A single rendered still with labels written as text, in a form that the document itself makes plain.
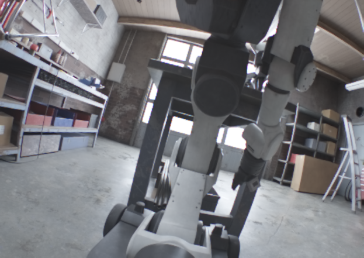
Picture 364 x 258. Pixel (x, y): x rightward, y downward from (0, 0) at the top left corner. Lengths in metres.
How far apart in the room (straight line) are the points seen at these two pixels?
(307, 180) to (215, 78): 4.04
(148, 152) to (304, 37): 0.78
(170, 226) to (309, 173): 4.03
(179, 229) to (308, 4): 0.61
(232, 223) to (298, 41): 0.91
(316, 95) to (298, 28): 5.46
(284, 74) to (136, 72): 4.07
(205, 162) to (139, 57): 3.98
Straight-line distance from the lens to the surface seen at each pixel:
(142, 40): 4.69
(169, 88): 0.90
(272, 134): 0.52
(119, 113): 4.26
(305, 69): 0.44
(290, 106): 0.97
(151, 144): 0.88
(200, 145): 0.68
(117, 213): 0.82
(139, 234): 0.45
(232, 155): 4.38
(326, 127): 5.44
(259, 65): 0.95
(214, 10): 0.43
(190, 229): 0.52
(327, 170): 4.87
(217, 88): 0.42
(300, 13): 0.42
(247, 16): 0.48
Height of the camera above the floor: 0.59
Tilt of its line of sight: 4 degrees up
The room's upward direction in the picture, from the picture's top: 15 degrees clockwise
